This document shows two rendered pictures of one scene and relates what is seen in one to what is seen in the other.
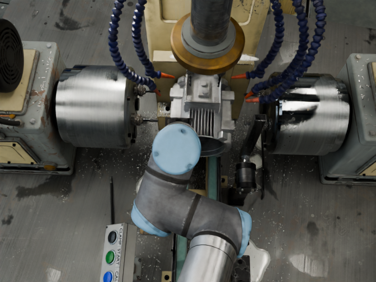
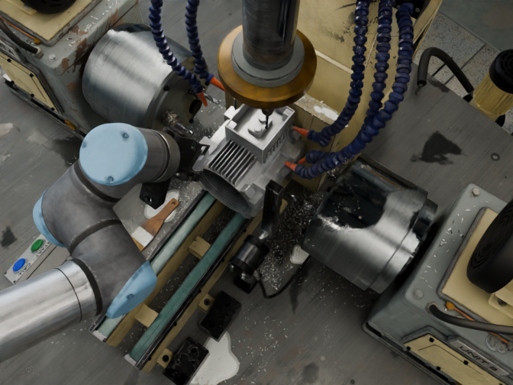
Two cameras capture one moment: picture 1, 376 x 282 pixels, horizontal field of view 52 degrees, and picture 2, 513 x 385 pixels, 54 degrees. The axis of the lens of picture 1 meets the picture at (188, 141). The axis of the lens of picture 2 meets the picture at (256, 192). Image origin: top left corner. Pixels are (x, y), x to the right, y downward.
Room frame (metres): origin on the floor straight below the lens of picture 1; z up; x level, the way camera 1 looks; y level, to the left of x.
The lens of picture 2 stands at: (0.12, -0.34, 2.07)
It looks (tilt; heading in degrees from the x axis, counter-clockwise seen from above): 67 degrees down; 32
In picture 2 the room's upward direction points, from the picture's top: 4 degrees clockwise
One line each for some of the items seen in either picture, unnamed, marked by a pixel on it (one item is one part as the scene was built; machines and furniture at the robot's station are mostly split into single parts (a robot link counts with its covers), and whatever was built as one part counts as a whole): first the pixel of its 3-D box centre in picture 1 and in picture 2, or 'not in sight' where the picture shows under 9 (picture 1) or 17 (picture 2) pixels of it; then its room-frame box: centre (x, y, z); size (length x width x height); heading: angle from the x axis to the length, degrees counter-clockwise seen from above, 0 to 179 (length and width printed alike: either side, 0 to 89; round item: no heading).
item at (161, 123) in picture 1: (168, 116); not in sight; (0.64, 0.08, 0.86); 0.07 x 0.06 x 0.12; 91
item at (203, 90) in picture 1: (202, 90); (259, 127); (0.60, -0.04, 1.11); 0.12 x 0.11 x 0.07; 0
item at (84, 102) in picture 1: (85, 106); (132, 76); (0.56, 0.32, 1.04); 0.37 x 0.25 x 0.25; 91
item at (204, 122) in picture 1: (200, 117); (248, 159); (0.56, -0.04, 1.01); 0.20 x 0.19 x 0.19; 0
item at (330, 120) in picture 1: (309, 114); (377, 229); (0.58, -0.37, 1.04); 0.41 x 0.25 x 0.25; 91
